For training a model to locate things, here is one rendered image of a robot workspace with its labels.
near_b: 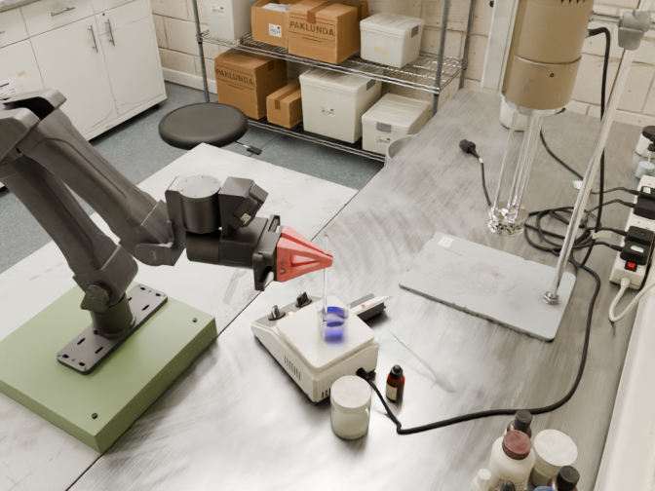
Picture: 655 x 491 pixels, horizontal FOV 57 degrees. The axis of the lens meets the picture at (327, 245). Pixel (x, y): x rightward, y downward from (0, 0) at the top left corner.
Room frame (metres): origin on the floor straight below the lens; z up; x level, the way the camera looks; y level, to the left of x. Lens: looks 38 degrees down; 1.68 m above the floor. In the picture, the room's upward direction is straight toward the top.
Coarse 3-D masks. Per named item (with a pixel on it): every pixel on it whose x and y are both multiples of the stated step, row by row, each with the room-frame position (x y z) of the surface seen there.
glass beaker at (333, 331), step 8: (320, 296) 0.67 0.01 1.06; (328, 296) 0.68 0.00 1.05; (336, 296) 0.68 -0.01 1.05; (344, 296) 0.67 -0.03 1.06; (320, 304) 0.67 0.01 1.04; (328, 304) 0.68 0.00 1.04; (336, 304) 0.68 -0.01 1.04; (344, 304) 0.67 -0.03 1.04; (344, 312) 0.63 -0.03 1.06; (320, 320) 0.63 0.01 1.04; (328, 320) 0.63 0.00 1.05; (336, 320) 0.63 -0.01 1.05; (344, 320) 0.64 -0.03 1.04; (320, 328) 0.64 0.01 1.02; (328, 328) 0.63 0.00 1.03; (336, 328) 0.63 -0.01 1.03; (344, 328) 0.64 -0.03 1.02; (320, 336) 0.64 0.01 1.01; (328, 336) 0.63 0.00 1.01; (336, 336) 0.63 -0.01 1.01; (344, 336) 0.64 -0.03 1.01; (328, 344) 0.63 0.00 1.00; (336, 344) 0.63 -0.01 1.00; (344, 344) 0.64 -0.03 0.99
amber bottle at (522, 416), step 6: (516, 414) 0.51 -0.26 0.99; (522, 414) 0.51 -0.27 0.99; (528, 414) 0.51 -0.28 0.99; (516, 420) 0.50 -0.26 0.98; (522, 420) 0.50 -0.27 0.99; (528, 420) 0.50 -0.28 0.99; (510, 426) 0.51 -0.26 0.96; (516, 426) 0.50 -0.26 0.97; (522, 426) 0.49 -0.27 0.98; (528, 426) 0.49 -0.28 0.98; (522, 432) 0.49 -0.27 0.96; (528, 432) 0.50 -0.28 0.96
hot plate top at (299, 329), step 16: (288, 320) 0.69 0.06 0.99; (304, 320) 0.69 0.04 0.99; (352, 320) 0.69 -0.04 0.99; (288, 336) 0.65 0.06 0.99; (304, 336) 0.65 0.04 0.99; (352, 336) 0.65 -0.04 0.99; (368, 336) 0.65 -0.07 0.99; (304, 352) 0.62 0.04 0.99; (320, 352) 0.62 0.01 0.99; (336, 352) 0.62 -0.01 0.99; (352, 352) 0.63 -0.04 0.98; (320, 368) 0.59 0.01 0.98
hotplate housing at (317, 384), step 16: (256, 336) 0.73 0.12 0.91; (272, 336) 0.68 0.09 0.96; (272, 352) 0.68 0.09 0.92; (288, 352) 0.64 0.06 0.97; (368, 352) 0.64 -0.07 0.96; (288, 368) 0.64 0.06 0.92; (304, 368) 0.61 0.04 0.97; (336, 368) 0.61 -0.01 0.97; (352, 368) 0.62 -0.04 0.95; (368, 368) 0.64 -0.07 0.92; (304, 384) 0.60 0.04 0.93; (320, 384) 0.59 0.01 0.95; (320, 400) 0.59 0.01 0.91
